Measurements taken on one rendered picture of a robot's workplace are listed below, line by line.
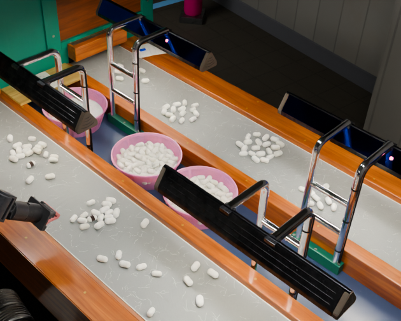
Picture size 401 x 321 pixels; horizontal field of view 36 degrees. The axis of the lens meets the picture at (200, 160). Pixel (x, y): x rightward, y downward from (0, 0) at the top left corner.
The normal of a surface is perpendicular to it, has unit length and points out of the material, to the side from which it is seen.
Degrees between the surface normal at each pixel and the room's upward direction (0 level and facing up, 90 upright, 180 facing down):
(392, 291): 90
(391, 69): 90
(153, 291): 0
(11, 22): 90
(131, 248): 0
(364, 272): 90
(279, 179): 0
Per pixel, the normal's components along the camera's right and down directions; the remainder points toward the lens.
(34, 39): 0.72, 0.47
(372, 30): -0.79, 0.36
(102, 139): 0.04, -0.77
